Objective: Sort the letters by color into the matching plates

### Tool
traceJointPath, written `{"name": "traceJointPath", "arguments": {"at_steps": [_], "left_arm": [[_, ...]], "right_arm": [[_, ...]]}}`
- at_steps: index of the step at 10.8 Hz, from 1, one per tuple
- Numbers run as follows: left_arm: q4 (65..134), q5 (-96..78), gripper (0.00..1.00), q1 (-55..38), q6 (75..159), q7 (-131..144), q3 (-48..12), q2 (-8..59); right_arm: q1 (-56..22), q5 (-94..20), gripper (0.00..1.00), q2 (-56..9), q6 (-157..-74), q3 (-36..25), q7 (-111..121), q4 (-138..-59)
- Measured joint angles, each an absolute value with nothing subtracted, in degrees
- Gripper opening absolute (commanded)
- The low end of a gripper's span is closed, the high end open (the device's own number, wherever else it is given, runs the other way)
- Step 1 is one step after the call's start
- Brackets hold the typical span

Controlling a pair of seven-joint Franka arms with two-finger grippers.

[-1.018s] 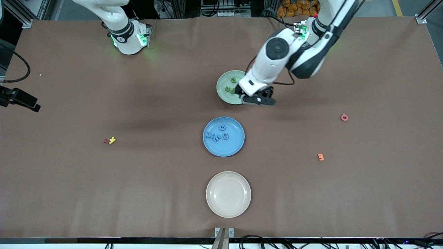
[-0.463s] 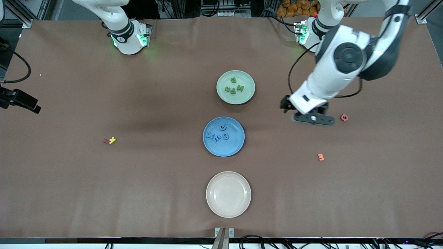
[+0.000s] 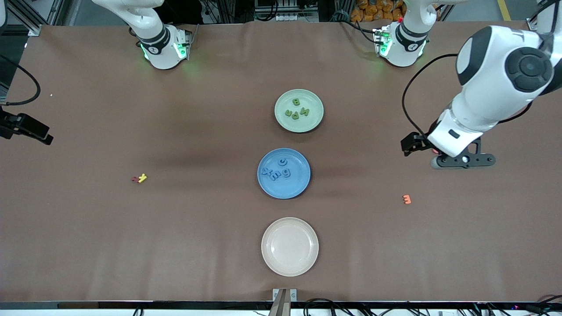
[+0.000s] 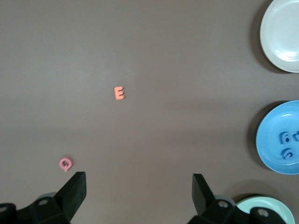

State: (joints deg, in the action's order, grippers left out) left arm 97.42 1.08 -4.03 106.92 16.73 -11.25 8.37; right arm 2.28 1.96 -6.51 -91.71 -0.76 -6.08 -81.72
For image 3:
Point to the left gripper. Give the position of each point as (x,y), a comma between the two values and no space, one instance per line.
(415,143)

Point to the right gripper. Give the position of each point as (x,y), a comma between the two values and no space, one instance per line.
(17,124)

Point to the blue foam number nine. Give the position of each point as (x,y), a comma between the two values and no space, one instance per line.
(286,170)

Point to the blue foam letter G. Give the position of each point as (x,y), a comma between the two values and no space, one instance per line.
(280,162)

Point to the blue foam letter E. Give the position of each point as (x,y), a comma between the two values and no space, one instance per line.
(275,176)

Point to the blue foam letter X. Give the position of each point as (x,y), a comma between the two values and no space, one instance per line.
(266,171)

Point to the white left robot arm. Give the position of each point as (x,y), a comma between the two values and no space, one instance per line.
(491,87)

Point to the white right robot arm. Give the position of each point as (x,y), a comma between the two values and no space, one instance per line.
(158,39)

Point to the orange foam letter E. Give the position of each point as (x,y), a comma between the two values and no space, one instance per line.
(407,199)

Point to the yellow foam letter K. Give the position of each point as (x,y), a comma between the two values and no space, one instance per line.
(142,178)

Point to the light green plate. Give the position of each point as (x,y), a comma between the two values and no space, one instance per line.
(290,125)

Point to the blue plate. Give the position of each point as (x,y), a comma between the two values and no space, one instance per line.
(294,186)

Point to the orange objects pile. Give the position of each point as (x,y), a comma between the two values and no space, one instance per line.
(369,11)

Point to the pale pink plate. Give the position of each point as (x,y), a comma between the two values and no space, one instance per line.
(290,248)

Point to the white power strip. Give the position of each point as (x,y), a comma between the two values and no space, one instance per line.
(290,17)

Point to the brown table cover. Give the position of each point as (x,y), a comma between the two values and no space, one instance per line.
(197,263)

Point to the aluminium frame profile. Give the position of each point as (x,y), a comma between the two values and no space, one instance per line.
(33,30)
(533,22)

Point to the grey metal bracket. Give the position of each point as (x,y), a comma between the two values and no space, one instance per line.
(284,303)

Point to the black table edge rail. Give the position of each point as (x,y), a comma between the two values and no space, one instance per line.
(175,305)

